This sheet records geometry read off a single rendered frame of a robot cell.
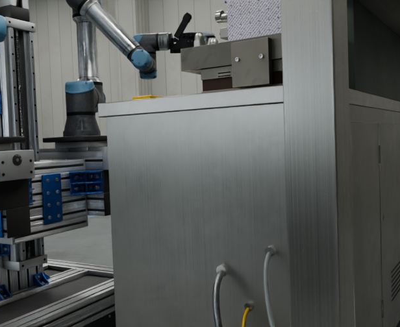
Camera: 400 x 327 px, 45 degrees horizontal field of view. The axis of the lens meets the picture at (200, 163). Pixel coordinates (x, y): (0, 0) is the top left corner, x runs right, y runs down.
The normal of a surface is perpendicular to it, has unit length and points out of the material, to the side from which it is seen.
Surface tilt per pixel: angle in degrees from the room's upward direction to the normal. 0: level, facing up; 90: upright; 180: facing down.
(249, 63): 90
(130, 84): 90
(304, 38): 90
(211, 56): 90
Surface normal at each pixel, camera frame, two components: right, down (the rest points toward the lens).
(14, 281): 0.87, -0.01
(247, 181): -0.54, 0.06
